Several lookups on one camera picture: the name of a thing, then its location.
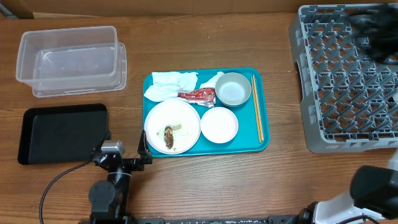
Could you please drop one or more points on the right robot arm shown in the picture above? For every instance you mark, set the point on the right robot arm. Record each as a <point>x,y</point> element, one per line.
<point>372,196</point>

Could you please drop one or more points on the small white bowl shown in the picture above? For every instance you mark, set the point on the small white bowl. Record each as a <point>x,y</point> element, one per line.
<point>219,125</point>

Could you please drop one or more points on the right wooden chopstick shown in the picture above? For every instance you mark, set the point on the right wooden chopstick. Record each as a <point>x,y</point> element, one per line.
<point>262,134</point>

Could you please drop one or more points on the large white napkin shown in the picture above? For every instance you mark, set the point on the large white napkin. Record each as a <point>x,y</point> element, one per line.
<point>168,85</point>

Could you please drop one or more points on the red snack wrapper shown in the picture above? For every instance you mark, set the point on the red snack wrapper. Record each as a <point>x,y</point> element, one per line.
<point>204,97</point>

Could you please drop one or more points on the clear plastic container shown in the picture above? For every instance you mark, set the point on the clear plastic container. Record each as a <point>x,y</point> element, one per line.
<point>69,59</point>

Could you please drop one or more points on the black plastic tray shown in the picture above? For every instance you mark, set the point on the black plastic tray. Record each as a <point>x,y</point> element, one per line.
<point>62,133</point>

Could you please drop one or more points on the grey bowl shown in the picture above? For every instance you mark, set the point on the grey bowl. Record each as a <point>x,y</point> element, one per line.
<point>233,89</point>

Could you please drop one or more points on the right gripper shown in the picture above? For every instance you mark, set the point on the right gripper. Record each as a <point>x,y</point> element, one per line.
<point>375,18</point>

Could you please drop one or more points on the small white napkin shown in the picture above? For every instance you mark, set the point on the small white napkin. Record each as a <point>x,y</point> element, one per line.
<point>211,83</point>

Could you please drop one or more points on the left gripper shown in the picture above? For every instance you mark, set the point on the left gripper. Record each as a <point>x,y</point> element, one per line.
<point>144,152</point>

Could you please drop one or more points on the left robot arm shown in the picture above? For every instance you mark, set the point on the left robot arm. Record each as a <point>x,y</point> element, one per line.
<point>109,197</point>

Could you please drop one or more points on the grey dishwasher rack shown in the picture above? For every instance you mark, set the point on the grey dishwasher rack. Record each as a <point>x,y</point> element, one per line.
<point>347,103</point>

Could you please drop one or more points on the left wooden chopstick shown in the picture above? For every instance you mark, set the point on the left wooden chopstick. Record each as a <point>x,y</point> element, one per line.
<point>256,109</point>

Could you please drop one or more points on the brown food scrap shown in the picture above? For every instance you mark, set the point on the brown food scrap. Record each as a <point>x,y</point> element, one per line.
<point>168,137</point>

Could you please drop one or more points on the teal serving tray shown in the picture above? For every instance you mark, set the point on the teal serving tray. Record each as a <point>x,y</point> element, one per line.
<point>246,139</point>

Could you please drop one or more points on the white item in rack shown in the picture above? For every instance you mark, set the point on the white item in rack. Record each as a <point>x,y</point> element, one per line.
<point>395,98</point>

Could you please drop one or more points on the large white plate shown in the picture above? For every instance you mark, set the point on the large white plate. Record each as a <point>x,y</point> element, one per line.
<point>181,117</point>

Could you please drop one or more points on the wooden chopstick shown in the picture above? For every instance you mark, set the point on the wooden chopstick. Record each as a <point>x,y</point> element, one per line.
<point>262,134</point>
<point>256,109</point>

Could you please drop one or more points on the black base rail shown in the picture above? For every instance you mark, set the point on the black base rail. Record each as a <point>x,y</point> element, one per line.
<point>272,219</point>

